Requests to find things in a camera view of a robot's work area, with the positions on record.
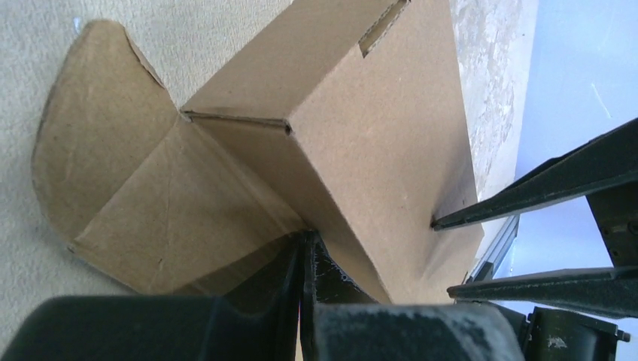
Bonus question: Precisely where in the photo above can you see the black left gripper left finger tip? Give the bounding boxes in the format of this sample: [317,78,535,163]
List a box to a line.
[3,232,302,360]

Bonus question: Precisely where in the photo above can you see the grey corner cable conduit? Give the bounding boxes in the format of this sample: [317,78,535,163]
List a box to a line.
[464,215,521,285]

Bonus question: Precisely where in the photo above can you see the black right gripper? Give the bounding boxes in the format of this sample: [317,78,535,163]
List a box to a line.
[431,119,637,360]

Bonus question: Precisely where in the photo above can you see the brown cardboard box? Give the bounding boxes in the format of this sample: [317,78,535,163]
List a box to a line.
[32,1,483,304]

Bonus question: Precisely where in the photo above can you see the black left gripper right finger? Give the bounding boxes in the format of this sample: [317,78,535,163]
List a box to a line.
[300,231,524,360]

